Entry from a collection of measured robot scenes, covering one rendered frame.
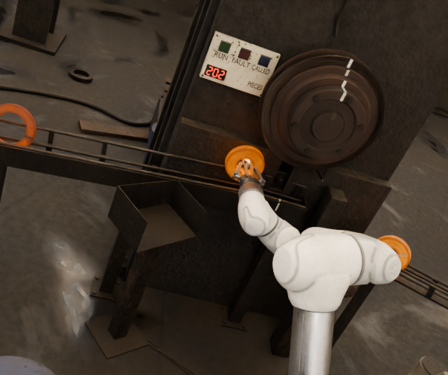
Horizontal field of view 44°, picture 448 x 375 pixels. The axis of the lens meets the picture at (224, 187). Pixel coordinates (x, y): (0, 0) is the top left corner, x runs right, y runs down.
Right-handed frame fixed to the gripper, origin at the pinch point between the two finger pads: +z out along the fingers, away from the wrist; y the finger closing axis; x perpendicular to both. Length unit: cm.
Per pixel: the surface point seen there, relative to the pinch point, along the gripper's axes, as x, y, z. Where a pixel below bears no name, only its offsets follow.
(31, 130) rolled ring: -17, -81, 4
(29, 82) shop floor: -94, -112, 182
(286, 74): 37.5, 0.3, 1.9
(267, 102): 25.5, -1.8, 1.2
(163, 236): -22.7, -25.3, -30.1
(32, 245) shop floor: -85, -72, 15
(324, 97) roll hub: 37.6, 14.0, -6.7
